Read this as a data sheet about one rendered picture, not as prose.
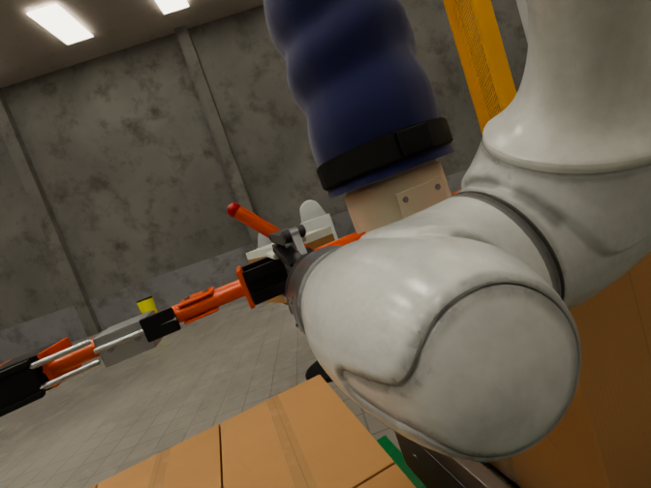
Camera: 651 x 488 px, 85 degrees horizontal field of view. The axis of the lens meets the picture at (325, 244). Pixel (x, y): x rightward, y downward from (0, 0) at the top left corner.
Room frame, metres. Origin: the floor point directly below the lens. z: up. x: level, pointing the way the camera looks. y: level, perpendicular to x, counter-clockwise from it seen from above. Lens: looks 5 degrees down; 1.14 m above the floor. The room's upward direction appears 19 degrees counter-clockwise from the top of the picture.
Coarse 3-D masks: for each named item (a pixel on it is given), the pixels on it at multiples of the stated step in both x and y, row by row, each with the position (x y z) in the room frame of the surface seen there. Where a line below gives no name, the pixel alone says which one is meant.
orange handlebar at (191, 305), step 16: (336, 240) 0.60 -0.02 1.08; (352, 240) 0.56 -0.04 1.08; (224, 288) 0.56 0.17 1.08; (240, 288) 0.52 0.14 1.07; (176, 304) 0.55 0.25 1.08; (192, 304) 0.51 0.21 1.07; (208, 304) 0.51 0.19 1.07; (224, 304) 0.52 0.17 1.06; (192, 320) 0.50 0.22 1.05; (80, 352) 0.47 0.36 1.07; (64, 368) 0.47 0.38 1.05
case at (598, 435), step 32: (608, 288) 0.44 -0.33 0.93; (640, 288) 0.45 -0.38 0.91; (576, 320) 0.42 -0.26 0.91; (608, 320) 0.43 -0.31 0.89; (640, 320) 0.45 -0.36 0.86; (608, 352) 0.43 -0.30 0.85; (640, 352) 0.44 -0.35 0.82; (608, 384) 0.43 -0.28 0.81; (640, 384) 0.44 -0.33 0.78; (576, 416) 0.43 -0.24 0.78; (608, 416) 0.42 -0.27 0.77; (640, 416) 0.44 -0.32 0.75; (544, 448) 0.50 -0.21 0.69; (576, 448) 0.44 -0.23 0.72; (608, 448) 0.42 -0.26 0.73; (640, 448) 0.43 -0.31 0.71; (512, 480) 0.61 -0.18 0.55; (544, 480) 0.52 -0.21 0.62; (576, 480) 0.46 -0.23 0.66; (608, 480) 0.41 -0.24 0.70; (640, 480) 0.43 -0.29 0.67
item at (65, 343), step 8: (56, 344) 0.50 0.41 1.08; (64, 344) 0.52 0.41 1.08; (32, 352) 0.50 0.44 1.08; (40, 352) 0.46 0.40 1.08; (48, 352) 0.47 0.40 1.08; (16, 360) 0.48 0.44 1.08; (24, 360) 0.46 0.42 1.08; (32, 360) 0.46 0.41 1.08; (0, 368) 0.46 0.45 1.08; (40, 368) 0.46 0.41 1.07; (48, 368) 0.46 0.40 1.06; (72, 368) 0.51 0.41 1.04; (40, 376) 0.46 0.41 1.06; (48, 376) 0.46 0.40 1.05; (56, 376) 0.47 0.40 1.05; (56, 384) 0.46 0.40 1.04
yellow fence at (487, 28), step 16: (448, 0) 1.90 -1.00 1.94; (464, 0) 1.52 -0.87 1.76; (480, 0) 1.20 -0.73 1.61; (448, 16) 1.94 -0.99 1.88; (464, 16) 1.64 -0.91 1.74; (480, 16) 1.21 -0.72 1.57; (464, 32) 1.75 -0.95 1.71; (480, 32) 1.22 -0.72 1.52; (496, 32) 1.19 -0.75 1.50; (464, 48) 1.90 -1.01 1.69; (496, 48) 1.20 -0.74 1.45; (464, 64) 1.91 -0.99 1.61; (480, 64) 1.56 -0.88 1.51; (496, 64) 1.20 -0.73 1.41; (480, 80) 1.67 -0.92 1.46; (496, 80) 1.21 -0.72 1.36; (512, 80) 1.19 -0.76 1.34; (480, 96) 1.82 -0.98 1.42; (512, 96) 1.20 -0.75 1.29; (480, 112) 1.90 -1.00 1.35; (496, 112) 1.52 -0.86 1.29; (480, 128) 1.92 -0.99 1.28
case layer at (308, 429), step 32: (320, 384) 1.24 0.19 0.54; (256, 416) 1.17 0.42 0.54; (288, 416) 1.10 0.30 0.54; (320, 416) 1.04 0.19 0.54; (352, 416) 0.99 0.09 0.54; (192, 448) 1.11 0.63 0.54; (224, 448) 1.05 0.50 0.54; (256, 448) 0.99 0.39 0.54; (288, 448) 0.94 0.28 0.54; (320, 448) 0.89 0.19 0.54; (352, 448) 0.85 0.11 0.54; (128, 480) 1.05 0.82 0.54; (160, 480) 1.00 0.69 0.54; (192, 480) 0.95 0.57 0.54; (224, 480) 0.90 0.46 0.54; (256, 480) 0.86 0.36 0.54; (288, 480) 0.82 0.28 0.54; (320, 480) 0.78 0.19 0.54; (352, 480) 0.75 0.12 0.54; (384, 480) 0.72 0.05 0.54
